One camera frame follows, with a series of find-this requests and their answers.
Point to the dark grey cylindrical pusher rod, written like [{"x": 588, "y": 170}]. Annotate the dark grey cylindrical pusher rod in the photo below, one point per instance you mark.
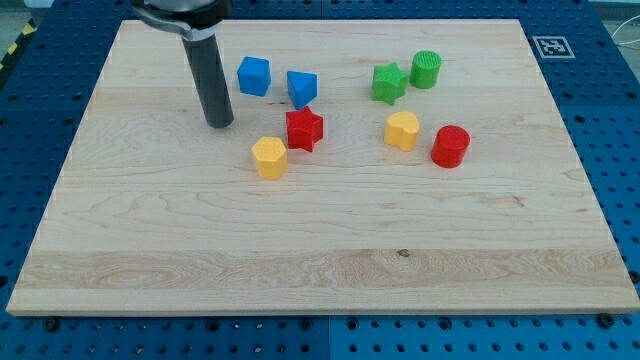
[{"x": 208, "y": 73}]

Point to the red star block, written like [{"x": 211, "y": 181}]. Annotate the red star block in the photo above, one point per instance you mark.
[{"x": 304, "y": 129}]

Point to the green star block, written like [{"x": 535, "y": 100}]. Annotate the green star block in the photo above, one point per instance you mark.
[{"x": 389, "y": 83}]

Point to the yellow heart block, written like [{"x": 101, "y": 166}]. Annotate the yellow heart block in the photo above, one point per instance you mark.
[{"x": 401, "y": 130}]

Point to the blue cube block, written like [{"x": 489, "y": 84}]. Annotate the blue cube block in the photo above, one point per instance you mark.
[{"x": 254, "y": 76}]

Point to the blue triangle block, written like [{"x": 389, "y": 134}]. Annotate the blue triangle block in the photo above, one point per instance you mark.
[{"x": 302, "y": 88}]

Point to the yellow hexagon block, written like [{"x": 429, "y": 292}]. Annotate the yellow hexagon block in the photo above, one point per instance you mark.
[{"x": 270, "y": 157}]

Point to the wooden board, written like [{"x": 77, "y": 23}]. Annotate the wooden board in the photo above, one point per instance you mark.
[{"x": 157, "y": 214}]

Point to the green cylinder block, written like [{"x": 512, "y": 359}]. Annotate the green cylinder block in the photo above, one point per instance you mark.
[{"x": 425, "y": 69}]

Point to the red cylinder block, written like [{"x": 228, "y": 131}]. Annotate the red cylinder block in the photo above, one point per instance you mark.
[{"x": 450, "y": 146}]

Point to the white fiducial marker tag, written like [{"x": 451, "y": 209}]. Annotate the white fiducial marker tag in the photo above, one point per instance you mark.
[{"x": 553, "y": 47}]

